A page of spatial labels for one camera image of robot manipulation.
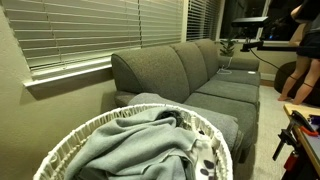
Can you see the person in dark shorts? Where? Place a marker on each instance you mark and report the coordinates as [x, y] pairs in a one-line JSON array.
[[308, 52]]

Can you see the white leaf-pattern pillow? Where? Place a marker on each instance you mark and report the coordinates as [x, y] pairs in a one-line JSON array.
[[203, 158]]

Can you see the wooden table with clamps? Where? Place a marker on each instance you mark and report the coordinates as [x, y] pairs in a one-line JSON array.
[[302, 133]]

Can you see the green blanket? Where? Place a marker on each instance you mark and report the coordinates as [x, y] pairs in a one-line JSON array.
[[150, 145]]

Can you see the white woven basket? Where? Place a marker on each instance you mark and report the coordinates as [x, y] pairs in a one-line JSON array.
[[54, 165]]

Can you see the white window blinds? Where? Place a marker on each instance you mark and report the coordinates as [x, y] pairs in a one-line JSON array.
[[60, 37]]

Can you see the dark round ottoman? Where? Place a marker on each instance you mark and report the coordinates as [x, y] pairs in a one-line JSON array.
[[284, 72]]

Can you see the black camera on boom arm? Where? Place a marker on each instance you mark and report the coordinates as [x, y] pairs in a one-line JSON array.
[[280, 29]]

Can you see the grey fabric couch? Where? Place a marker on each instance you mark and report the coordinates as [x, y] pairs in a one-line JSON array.
[[225, 90]]

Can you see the green potted plant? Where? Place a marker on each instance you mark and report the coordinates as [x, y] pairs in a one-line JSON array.
[[227, 47]]

